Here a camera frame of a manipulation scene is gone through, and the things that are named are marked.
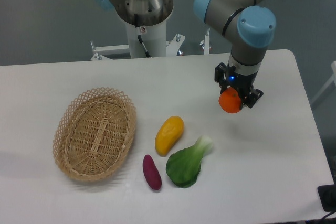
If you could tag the green bok choy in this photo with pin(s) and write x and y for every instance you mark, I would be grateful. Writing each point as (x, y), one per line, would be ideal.
(184, 166)

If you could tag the yellow mango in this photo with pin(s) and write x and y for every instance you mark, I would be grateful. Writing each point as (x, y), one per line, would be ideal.
(168, 134)

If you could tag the orange fruit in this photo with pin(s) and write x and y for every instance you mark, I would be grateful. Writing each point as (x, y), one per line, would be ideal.
(229, 101)

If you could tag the white frame at right edge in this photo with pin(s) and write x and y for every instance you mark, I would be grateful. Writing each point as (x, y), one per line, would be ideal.
(325, 90)

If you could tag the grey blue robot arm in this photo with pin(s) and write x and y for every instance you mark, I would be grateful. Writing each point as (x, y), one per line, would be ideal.
(247, 26)

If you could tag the purple sweet potato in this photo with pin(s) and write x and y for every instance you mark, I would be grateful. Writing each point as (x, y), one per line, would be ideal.
(151, 173)

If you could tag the oval wicker basket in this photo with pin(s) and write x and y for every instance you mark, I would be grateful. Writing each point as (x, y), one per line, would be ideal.
(95, 134)

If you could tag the black device at table edge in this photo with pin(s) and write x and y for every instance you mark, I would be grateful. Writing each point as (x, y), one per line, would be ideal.
(327, 197)

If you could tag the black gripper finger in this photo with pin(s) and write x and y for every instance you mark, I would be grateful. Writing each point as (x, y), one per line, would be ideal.
(220, 76)
(249, 97)

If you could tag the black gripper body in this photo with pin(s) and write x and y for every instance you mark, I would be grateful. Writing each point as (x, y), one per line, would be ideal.
(239, 82)

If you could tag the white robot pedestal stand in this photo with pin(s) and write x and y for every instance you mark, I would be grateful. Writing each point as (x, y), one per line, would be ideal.
(143, 42)

